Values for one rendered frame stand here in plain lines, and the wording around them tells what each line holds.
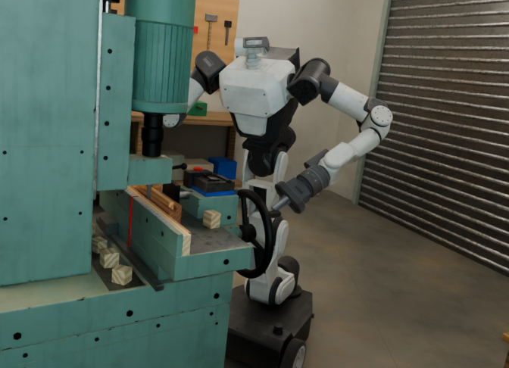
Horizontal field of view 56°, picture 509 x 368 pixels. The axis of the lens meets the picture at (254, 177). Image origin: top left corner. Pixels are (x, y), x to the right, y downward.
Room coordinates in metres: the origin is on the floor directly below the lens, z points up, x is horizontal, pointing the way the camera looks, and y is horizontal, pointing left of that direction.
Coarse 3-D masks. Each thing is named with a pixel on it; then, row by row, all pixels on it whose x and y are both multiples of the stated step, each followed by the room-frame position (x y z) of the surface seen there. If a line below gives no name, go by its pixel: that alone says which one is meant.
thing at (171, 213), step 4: (140, 192) 1.35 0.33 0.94; (144, 192) 1.34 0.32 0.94; (152, 196) 1.31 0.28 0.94; (152, 200) 1.27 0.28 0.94; (156, 200) 1.28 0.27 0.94; (156, 204) 1.25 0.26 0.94; (160, 204) 1.24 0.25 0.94; (164, 204) 1.24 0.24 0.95; (164, 208) 1.21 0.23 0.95; (168, 208) 1.21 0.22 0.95; (168, 212) 1.18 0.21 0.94; (172, 212) 1.19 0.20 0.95; (172, 216) 1.18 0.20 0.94
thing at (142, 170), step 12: (132, 156) 1.24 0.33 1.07; (144, 156) 1.26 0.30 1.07; (132, 168) 1.20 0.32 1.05; (144, 168) 1.22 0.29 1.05; (156, 168) 1.24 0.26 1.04; (168, 168) 1.26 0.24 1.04; (132, 180) 1.20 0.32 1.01; (144, 180) 1.22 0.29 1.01; (156, 180) 1.24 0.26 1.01; (168, 180) 1.26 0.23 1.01
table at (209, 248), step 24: (120, 216) 1.32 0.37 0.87; (192, 216) 1.31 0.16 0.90; (144, 240) 1.16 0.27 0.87; (192, 240) 1.12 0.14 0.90; (216, 240) 1.14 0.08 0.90; (240, 240) 1.16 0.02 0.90; (168, 264) 1.03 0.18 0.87; (192, 264) 1.03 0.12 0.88; (216, 264) 1.07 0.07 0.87; (240, 264) 1.11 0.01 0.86
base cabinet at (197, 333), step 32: (160, 320) 1.06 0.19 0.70; (192, 320) 1.12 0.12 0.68; (224, 320) 1.17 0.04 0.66; (0, 352) 0.86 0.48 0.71; (32, 352) 0.90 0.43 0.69; (64, 352) 0.94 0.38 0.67; (96, 352) 0.97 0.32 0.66; (128, 352) 1.02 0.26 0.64; (160, 352) 1.07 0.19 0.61; (192, 352) 1.12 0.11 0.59; (224, 352) 1.18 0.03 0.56
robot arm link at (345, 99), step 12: (336, 96) 1.71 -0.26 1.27; (348, 96) 1.71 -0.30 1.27; (360, 96) 1.72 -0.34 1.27; (336, 108) 1.74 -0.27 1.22; (348, 108) 1.71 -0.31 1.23; (360, 108) 1.70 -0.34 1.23; (372, 108) 1.68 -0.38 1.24; (384, 108) 1.68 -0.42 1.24; (360, 120) 1.72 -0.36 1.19; (372, 120) 1.66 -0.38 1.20; (384, 120) 1.65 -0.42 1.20
